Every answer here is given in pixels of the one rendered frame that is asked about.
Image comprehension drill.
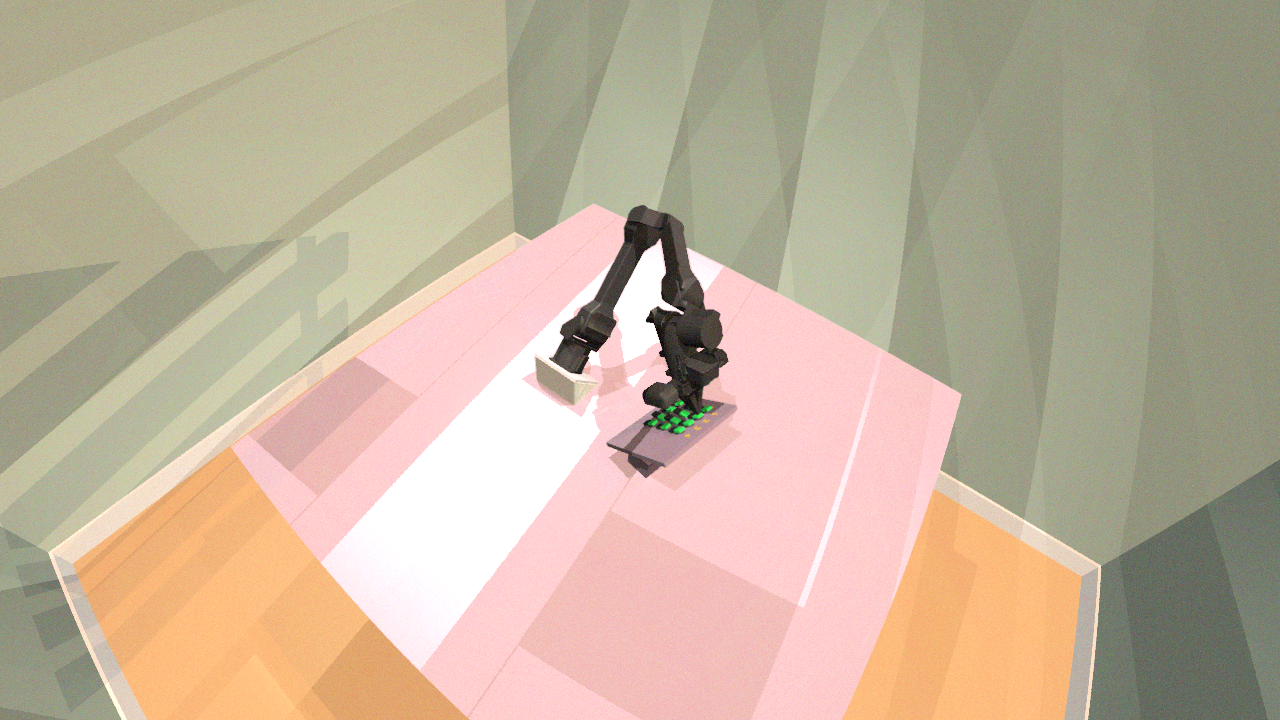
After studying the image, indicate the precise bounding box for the grey switch panel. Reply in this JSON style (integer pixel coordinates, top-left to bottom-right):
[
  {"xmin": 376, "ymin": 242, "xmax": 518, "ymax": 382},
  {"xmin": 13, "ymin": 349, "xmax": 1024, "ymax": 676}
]
[{"xmin": 605, "ymin": 398, "xmax": 739, "ymax": 478}]

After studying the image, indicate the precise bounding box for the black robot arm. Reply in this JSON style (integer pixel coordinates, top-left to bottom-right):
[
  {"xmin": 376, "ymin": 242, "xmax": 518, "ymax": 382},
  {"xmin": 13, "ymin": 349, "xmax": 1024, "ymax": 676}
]
[{"xmin": 549, "ymin": 205, "xmax": 724, "ymax": 386}]

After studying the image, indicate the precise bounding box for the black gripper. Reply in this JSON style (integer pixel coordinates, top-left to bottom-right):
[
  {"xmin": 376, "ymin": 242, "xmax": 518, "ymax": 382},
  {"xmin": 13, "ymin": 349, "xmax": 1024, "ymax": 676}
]
[{"xmin": 643, "ymin": 345, "xmax": 704, "ymax": 415}]

